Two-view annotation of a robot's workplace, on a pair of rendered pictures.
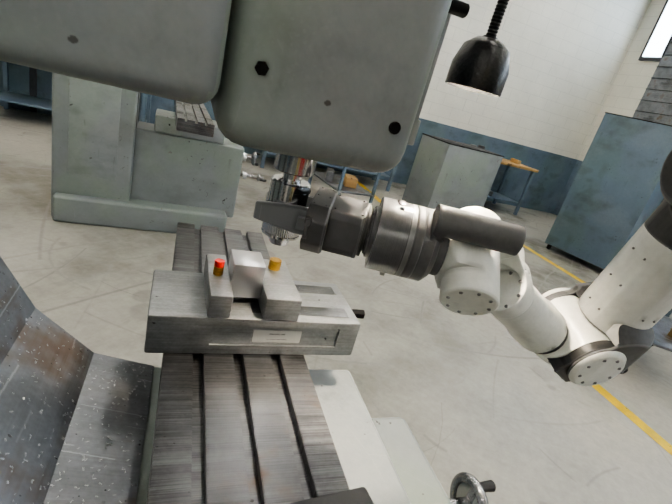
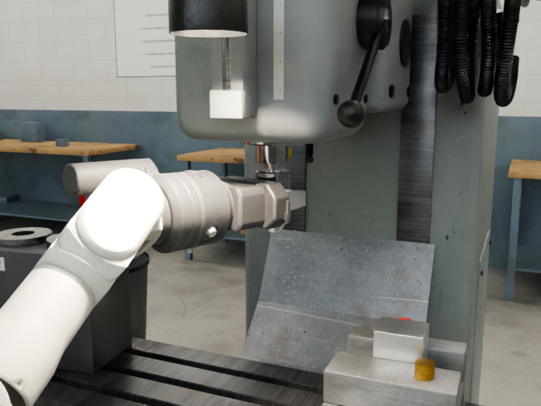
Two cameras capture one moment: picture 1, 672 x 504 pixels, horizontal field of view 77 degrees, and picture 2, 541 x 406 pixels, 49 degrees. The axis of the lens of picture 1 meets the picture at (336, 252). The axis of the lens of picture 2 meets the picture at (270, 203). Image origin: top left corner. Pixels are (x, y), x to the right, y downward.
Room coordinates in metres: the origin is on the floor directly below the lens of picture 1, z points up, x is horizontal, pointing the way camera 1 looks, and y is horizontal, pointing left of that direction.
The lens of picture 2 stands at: (1.03, -0.46, 1.37)
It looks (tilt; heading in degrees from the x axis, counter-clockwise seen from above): 10 degrees down; 136
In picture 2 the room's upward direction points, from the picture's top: straight up
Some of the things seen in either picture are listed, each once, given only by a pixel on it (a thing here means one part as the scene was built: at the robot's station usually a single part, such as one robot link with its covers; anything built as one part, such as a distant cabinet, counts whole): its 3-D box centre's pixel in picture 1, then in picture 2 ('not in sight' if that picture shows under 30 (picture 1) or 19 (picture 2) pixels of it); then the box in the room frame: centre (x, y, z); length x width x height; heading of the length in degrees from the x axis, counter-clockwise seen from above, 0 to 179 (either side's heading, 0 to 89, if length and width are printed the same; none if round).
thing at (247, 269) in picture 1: (245, 273); (401, 349); (0.65, 0.14, 1.05); 0.06 x 0.05 x 0.06; 24
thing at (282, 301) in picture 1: (274, 287); (391, 387); (0.67, 0.09, 1.03); 0.15 x 0.06 x 0.04; 24
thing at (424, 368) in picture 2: (274, 264); (424, 369); (0.70, 0.10, 1.06); 0.02 x 0.02 x 0.02
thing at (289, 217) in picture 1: (280, 216); not in sight; (0.46, 0.07, 1.23); 0.06 x 0.02 x 0.03; 90
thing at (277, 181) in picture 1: (290, 184); (273, 173); (0.49, 0.07, 1.26); 0.05 x 0.05 x 0.01
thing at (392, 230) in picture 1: (358, 230); (218, 207); (0.49, -0.02, 1.23); 0.13 x 0.12 x 0.10; 0
